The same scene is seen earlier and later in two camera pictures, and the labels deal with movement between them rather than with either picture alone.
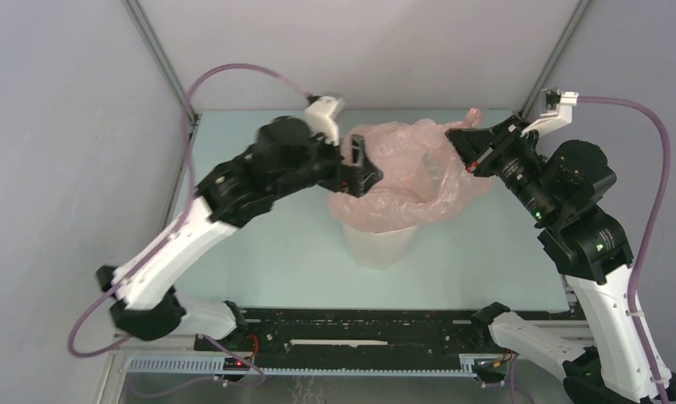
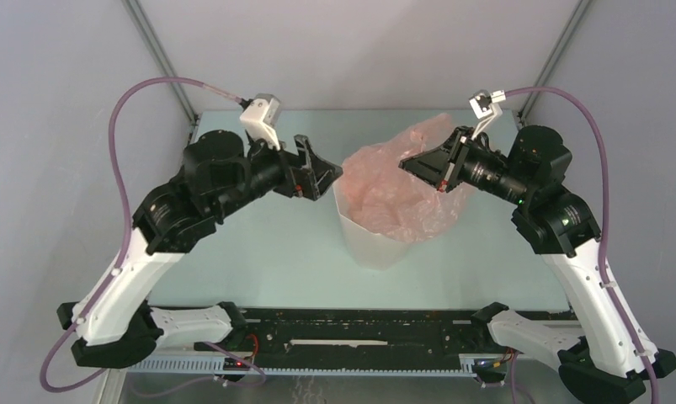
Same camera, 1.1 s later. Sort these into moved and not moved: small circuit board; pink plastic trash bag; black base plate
Moved: pink plastic trash bag
Not moved: small circuit board; black base plate
